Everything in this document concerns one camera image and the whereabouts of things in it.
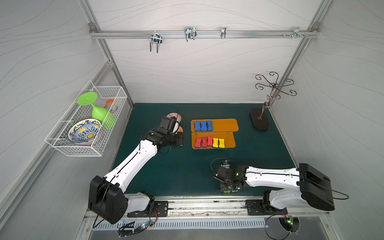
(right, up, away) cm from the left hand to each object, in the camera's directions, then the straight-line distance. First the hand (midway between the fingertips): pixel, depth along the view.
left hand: (183, 139), depth 80 cm
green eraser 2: (+27, -27, -3) cm, 38 cm away
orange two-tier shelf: (+23, +5, +9) cm, 25 cm away
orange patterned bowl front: (-4, +4, +21) cm, 22 cm away
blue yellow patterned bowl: (-41, +6, -18) cm, 45 cm away
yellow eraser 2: (+24, -5, +15) cm, 29 cm away
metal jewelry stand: (+56, +7, +27) cm, 63 cm away
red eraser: (+8, -5, +16) cm, 19 cm away
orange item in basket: (-40, +20, -1) cm, 45 cm away
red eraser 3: (+16, -3, +16) cm, 23 cm away
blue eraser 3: (+15, +7, +8) cm, 18 cm away
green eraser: (+23, -27, -5) cm, 35 cm away
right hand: (+21, -26, +1) cm, 33 cm away
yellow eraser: (+20, -5, +15) cm, 25 cm away
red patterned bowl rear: (-7, +13, +31) cm, 34 cm away
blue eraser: (+8, +7, +8) cm, 14 cm away
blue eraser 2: (+12, +7, +7) cm, 15 cm away
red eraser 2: (+12, -4, +16) cm, 20 cm away
